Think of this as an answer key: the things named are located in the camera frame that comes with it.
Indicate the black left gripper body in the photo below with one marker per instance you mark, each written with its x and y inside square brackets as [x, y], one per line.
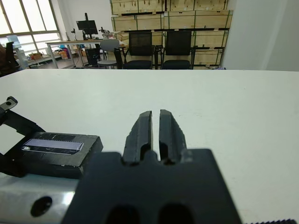
[8, 105]

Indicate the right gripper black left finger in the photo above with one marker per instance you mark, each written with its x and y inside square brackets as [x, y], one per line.
[137, 140]

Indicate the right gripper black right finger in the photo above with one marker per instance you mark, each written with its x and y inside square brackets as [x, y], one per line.
[171, 140]

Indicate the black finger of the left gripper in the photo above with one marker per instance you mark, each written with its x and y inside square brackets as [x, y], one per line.
[23, 127]
[11, 164]

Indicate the black printed box lid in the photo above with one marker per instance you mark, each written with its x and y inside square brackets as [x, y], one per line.
[88, 144]

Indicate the open cardboard box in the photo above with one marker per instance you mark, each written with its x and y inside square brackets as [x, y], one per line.
[35, 56]

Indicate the white water dispenser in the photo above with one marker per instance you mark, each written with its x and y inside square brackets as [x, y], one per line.
[14, 39]

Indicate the white framed wooden desk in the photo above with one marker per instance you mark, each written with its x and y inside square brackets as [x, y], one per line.
[53, 57]

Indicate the colourful bag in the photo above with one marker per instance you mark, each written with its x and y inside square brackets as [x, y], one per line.
[63, 52]

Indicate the black upright side panel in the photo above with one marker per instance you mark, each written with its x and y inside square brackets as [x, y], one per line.
[118, 58]

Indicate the small purple object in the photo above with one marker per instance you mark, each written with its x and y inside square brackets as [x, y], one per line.
[219, 68]

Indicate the large paned window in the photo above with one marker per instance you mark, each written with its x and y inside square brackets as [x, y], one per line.
[35, 14]

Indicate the black computer tower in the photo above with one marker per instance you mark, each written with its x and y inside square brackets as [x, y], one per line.
[91, 57]

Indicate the black mesh office chair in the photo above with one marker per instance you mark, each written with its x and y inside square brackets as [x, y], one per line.
[140, 43]
[178, 43]

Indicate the grey round seat chair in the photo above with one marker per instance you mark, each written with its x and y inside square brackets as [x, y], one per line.
[109, 45]

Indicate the black monitor on stand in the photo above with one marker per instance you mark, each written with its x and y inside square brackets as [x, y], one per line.
[87, 25]

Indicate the black desk instrument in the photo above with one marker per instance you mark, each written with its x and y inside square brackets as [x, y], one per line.
[104, 31]

